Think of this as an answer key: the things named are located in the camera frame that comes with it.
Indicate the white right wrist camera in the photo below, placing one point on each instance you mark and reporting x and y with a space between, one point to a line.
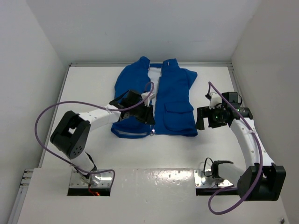
215 100

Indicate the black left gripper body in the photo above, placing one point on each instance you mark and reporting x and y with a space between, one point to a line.
134 112

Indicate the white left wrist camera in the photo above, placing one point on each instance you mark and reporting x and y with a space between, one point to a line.
147 97

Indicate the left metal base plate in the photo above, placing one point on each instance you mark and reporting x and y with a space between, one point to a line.
100 181

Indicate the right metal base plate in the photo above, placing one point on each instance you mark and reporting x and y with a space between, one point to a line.
205 182

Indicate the blue zip-up vest jacket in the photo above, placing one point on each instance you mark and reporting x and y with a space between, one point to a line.
172 110

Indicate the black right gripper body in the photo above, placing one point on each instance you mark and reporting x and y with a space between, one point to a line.
215 117

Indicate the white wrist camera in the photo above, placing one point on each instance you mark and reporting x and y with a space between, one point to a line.
147 97
215 100

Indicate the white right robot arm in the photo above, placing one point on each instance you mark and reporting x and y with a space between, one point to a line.
260 169

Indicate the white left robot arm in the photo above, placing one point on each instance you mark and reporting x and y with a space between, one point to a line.
71 133

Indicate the metal base plate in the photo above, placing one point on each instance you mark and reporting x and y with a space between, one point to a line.
205 182
100 181

